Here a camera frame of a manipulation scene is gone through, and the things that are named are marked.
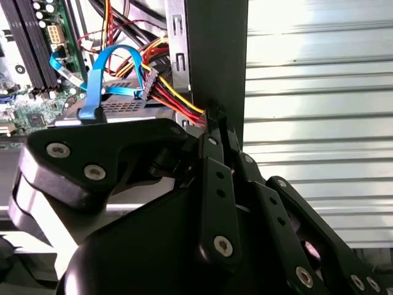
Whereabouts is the red yellow power wire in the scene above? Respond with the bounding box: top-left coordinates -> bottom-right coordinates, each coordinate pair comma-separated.
115,36 -> 211,127

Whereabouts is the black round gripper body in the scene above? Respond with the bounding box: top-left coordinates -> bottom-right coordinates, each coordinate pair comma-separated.
56,187 -> 295,295

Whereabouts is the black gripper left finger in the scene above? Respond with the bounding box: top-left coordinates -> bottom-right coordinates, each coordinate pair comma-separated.
18,100 -> 244,270

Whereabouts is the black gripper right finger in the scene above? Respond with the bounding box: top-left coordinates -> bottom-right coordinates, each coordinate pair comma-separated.
220,105 -> 385,295

